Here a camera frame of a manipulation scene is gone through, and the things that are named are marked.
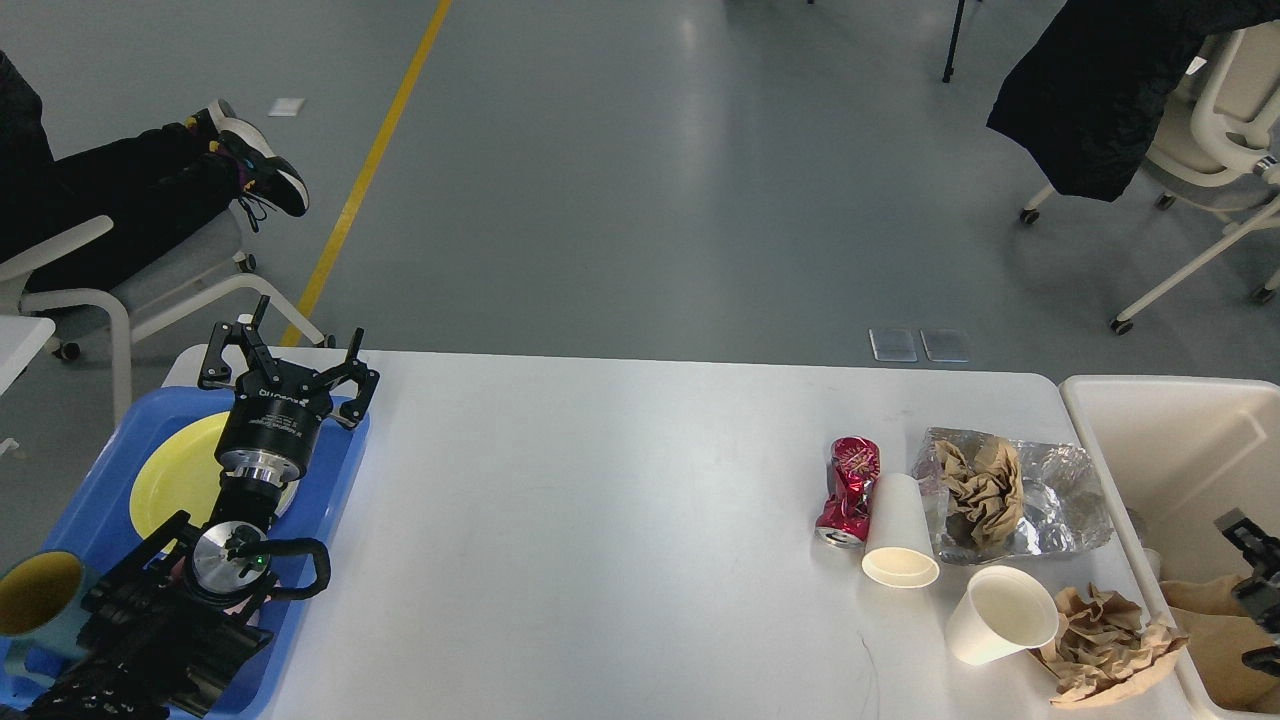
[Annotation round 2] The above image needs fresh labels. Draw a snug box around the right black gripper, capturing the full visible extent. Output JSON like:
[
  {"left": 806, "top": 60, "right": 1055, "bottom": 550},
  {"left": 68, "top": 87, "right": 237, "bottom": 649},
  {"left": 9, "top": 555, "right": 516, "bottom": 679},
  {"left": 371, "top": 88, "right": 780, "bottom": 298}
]
[{"left": 1213, "top": 509, "right": 1280, "bottom": 678}]

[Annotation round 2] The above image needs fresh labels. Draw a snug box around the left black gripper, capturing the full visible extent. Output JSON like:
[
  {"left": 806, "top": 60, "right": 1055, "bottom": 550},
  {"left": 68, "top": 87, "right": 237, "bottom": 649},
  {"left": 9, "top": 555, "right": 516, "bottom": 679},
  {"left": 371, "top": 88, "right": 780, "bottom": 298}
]
[{"left": 197, "top": 295, "right": 381, "bottom": 489}]

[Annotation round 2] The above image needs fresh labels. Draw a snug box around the yellow plastic plate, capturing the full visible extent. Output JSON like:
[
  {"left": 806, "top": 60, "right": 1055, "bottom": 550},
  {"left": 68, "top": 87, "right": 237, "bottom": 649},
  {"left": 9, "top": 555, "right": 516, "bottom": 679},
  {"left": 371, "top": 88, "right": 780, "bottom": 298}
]
[{"left": 128, "top": 411, "right": 301, "bottom": 541}]

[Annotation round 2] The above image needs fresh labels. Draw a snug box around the clear bag with brown paper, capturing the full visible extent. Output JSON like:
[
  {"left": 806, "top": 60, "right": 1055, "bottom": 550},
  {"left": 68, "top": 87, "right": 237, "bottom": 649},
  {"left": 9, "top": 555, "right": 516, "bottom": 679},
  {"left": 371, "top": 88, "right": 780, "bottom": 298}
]
[{"left": 913, "top": 427, "right": 1114, "bottom": 566}]

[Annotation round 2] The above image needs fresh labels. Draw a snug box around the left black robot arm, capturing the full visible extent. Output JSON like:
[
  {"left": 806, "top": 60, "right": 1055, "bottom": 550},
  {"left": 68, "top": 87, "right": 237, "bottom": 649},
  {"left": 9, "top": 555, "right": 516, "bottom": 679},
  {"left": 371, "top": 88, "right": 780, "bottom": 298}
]
[{"left": 4, "top": 297, "right": 380, "bottom": 719}]

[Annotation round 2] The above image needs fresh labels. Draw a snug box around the pale green plate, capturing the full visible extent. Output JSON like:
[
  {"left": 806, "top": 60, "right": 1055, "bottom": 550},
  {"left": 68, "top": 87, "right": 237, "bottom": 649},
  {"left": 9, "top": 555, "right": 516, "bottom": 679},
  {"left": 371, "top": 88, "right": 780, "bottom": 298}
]
[{"left": 273, "top": 475, "right": 300, "bottom": 519}]

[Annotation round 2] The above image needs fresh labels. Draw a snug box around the grey office chair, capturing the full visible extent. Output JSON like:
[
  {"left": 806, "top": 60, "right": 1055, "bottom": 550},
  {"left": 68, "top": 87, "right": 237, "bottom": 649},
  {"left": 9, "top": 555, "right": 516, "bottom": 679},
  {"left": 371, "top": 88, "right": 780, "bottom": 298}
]
[{"left": 1, "top": 211, "right": 333, "bottom": 421}]

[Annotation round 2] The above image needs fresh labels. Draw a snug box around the crumpled brown paper ball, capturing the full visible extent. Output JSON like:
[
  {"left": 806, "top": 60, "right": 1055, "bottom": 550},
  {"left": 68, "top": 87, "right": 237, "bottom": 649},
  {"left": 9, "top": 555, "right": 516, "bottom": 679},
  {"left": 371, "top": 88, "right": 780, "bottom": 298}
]
[{"left": 1030, "top": 585, "right": 1190, "bottom": 708}]

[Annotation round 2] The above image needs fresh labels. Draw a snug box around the white plastic bin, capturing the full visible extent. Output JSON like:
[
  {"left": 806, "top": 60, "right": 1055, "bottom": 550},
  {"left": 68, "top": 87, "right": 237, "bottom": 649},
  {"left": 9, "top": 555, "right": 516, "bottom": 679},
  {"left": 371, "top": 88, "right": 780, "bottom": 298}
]
[{"left": 1059, "top": 374, "right": 1280, "bottom": 717}]

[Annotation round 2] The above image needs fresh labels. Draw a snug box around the person in black clothes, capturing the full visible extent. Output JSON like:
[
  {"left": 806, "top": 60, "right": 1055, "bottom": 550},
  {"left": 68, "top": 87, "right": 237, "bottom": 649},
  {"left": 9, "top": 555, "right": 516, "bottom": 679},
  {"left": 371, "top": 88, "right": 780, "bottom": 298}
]
[{"left": 1, "top": 56, "right": 310, "bottom": 292}]

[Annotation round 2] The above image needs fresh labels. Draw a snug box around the white paper cup upright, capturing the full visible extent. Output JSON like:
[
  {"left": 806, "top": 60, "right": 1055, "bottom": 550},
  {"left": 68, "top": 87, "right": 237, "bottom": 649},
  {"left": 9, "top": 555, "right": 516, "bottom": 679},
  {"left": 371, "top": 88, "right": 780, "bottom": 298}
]
[{"left": 945, "top": 566, "right": 1059, "bottom": 666}]

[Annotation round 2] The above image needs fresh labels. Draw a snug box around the white side table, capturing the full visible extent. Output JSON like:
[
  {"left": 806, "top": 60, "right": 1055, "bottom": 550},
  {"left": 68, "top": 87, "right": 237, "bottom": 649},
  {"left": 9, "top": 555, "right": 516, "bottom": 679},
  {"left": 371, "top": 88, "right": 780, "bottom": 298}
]
[{"left": 0, "top": 315, "right": 55, "bottom": 395}]

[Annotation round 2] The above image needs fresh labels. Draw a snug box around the teal mug yellow inside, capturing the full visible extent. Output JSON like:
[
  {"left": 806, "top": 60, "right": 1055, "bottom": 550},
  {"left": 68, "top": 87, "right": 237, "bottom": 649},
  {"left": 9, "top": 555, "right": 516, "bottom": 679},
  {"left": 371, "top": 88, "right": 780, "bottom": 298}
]
[{"left": 1, "top": 550, "right": 100, "bottom": 687}]

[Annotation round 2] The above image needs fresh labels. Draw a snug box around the white paper cup lying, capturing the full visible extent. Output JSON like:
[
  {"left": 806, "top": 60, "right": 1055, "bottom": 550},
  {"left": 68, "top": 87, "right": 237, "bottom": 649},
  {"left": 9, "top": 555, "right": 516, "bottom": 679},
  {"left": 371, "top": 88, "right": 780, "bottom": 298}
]
[{"left": 861, "top": 473, "right": 940, "bottom": 589}]

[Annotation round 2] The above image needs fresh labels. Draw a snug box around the right floor plate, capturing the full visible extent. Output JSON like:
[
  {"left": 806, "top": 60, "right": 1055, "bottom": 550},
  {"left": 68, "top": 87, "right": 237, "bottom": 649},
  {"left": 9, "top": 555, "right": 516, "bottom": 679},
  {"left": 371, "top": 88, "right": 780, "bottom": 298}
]
[{"left": 920, "top": 328, "right": 972, "bottom": 364}]

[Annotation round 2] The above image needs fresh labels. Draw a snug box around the floor plate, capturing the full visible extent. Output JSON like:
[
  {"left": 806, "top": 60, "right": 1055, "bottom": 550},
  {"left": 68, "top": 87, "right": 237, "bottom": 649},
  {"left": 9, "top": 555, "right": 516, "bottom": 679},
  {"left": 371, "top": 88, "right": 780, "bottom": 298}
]
[
  {"left": 920, "top": 328, "right": 972, "bottom": 364},
  {"left": 868, "top": 328, "right": 919, "bottom": 364}
]

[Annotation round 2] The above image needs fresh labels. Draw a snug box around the red crumpled snack wrapper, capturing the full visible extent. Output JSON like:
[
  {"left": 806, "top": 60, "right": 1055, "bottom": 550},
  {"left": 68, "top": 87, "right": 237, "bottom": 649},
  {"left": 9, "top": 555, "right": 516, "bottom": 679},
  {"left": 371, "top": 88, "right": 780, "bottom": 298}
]
[{"left": 815, "top": 436, "right": 881, "bottom": 550}]

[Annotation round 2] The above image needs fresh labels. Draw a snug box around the left floor plate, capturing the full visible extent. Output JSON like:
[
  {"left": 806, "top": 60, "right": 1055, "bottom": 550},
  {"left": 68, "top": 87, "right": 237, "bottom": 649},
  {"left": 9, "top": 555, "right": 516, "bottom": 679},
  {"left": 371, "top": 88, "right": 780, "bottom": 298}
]
[{"left": 868, "top": 328, "right": 919, "bottom": 364}]

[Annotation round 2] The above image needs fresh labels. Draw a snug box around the black jacket on chair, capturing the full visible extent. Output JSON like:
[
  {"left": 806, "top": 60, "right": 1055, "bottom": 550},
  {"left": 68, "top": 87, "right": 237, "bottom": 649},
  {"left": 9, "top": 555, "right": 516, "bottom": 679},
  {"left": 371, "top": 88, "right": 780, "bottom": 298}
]
[{"left": 987, "top": 1, "right": 1279, "bottom": 202}]

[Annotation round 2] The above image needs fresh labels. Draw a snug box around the black stand leg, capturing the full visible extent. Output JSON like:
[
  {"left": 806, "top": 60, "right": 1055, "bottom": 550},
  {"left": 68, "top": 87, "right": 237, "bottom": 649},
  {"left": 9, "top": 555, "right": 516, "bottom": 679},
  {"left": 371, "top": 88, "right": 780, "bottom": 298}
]
[{"left": 941, "top": 0, "right": 968, "bottom": 85}]

